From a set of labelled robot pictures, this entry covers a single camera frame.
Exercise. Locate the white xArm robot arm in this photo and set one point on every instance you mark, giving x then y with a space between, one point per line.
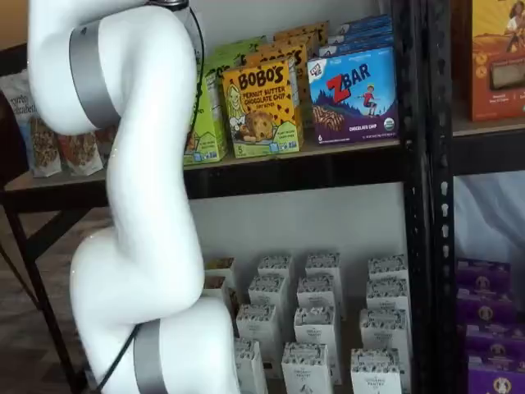
143 164

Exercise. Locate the blue Z Bar box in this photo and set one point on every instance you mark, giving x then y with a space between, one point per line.
352 102
357 46
365 21
361 33

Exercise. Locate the yellow cereal box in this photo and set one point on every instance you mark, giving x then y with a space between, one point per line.
215 287
221 267

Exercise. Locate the purple snack box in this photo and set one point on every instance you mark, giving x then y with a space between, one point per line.
484 273
496 344
496 379
486 308

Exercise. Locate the yellow Bobo's peanut butter box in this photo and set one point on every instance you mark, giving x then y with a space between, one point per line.
287 53
262 115
303 33

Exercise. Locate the white patterned carton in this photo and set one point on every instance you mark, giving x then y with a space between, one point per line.
383 328
275 267
316 291
387 293
323 267
256 324
251 365
387 267
313 328
266 289
305 369
375 373

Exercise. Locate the black metal shelving rack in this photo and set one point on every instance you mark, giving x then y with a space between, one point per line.
441 205
307 176

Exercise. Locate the white cloth sheet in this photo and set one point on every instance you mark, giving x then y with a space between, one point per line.
488 217

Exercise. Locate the orange snack box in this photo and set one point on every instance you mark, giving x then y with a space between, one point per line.
492 61

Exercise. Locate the white small cartons group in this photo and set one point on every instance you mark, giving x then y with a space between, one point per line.
349 328

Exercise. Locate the Purely Elizabeth granola bag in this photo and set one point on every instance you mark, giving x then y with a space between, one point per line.
41 139
80 154
102 141

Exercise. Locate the green Bobo's apple pie box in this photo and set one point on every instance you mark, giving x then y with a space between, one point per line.
214 135
229 57
250 43

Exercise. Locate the brown particleboard shelf board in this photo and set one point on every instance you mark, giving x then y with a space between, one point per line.
61 180

